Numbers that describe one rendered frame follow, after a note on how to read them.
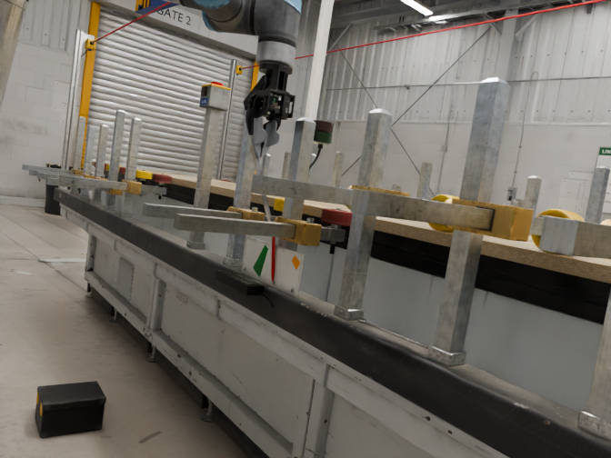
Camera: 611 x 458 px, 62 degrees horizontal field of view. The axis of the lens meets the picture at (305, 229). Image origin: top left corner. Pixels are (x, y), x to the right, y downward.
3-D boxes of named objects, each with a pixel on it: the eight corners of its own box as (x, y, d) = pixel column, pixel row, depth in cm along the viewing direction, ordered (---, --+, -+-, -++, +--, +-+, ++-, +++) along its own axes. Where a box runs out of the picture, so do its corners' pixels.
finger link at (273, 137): (270, 157, 119) (275, 118, 118) (256, 157, 124) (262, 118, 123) (281, 160, 121) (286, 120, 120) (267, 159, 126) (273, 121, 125)
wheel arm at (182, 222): (178, 234, 101) (181, 213, 101) (172, 232, 104) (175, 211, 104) (344, 244, 127) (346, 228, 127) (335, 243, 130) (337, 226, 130)
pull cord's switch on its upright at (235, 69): (217, 205, 387) (237, 58, 378) (209, 204, 399) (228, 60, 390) (226, 206, 392) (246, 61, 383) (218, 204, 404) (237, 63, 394)
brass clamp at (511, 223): (507, 240, 75) (514, 205, 74) (435, 225, 85) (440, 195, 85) (530, 242, 78) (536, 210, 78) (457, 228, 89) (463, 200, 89)
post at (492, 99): (445, 373, 83) (499, 75, 79) (429, 365, 86) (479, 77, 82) (459, 371, 85) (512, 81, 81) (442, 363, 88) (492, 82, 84)
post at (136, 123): (121, 227, 222) (134, 116, 218) (118, 225, 225) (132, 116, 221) (129, 227, 225) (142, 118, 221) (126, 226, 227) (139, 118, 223)
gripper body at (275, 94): (265, 114, 115) (272, 60, 114) (245, 115, 121) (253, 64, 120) (293, 121, 119) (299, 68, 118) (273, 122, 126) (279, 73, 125)
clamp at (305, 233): (301, 245, 116) (305, 223, 115) (270, 235, 126) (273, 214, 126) (321, 246, 119) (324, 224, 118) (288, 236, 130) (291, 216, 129)
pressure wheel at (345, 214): (329, 256, 122) (336, 208, 121) (309, 250, 129) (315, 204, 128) (354, 257, 127) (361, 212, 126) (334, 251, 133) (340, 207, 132)
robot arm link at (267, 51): (250, 44, 120) (284, 55, 126) (247, 65, 121) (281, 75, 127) (270, 38, 113) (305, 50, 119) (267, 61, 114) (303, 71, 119)
